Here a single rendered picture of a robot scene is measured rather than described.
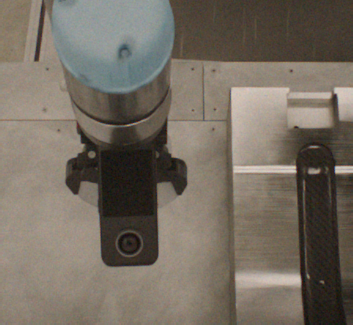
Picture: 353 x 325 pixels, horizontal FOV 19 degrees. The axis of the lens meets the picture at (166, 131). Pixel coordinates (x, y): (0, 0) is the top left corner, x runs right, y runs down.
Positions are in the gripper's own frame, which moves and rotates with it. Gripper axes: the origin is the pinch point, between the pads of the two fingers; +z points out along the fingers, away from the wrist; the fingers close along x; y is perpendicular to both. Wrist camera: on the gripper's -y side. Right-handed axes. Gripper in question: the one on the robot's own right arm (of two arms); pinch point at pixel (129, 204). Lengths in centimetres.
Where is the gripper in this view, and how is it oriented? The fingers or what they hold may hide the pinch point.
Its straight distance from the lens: 96.0
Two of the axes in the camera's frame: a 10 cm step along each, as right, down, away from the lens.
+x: -10.0, 0.0, 0.0
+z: 0.0, 3.5, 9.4
